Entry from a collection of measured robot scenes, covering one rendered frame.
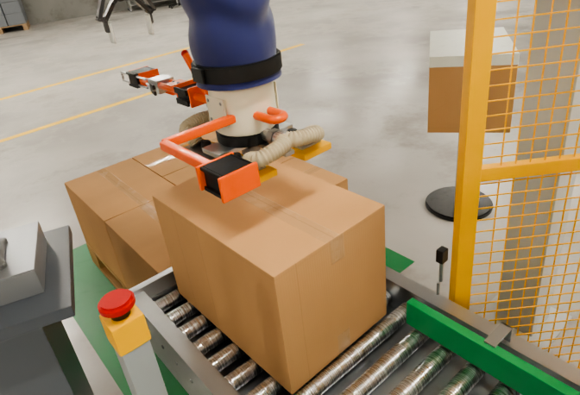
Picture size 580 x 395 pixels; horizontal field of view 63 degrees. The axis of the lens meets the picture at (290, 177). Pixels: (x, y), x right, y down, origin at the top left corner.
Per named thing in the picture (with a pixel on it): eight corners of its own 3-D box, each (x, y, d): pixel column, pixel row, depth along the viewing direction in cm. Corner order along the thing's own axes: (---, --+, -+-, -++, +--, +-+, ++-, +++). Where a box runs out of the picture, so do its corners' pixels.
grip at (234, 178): (261, 185, 90) (257, 161, 87) (223, 203, 85) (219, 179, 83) (236, 173, 95) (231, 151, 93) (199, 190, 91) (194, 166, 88)
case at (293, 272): (387, 314, 147) (385, 204, 129) (292, 396, 125) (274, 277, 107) (266, 241, 189) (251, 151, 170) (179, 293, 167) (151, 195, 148)
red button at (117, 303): (144, 313, 93) (139, 297, 91) (110, 333, 89) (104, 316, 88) (129, 297, 98) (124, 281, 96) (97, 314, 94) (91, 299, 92)
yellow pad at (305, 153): (332, 148, 126) (330, 131, 124) (305, 162, 121) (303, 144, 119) (255, 122, 150) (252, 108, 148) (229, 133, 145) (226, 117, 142)
